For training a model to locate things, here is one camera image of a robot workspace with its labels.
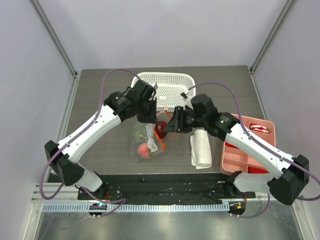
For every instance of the white folded towel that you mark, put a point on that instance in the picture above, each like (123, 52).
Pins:
(201, 154)

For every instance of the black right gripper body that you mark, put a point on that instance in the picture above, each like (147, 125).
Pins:
(178, 120)

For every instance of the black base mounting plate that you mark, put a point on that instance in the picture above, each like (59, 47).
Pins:
(170, 189)

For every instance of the pink divided tray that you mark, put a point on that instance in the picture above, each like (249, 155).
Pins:
(269, 138)

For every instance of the white perforated plastic basket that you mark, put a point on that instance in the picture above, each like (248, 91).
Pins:
(170, 86)

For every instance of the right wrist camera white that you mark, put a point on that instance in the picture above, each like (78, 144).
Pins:
(186, 95)

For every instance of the white slotted cable duct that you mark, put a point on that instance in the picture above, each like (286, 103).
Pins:
(95, 207)

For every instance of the red white striped packet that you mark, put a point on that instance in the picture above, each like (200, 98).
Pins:
(258, 128)

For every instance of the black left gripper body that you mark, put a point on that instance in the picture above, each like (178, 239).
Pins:
(146, 113)

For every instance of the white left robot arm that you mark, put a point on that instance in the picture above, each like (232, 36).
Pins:
(138, 101)

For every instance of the dark red fake fruit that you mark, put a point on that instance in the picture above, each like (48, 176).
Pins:
(160, 129)

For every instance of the clear zip top bag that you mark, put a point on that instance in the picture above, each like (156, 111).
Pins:
(154, 143)

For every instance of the green fake broccoli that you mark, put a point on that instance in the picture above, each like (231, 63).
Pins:
(139, 134)

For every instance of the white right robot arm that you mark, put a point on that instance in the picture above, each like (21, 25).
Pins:
(286, 175)

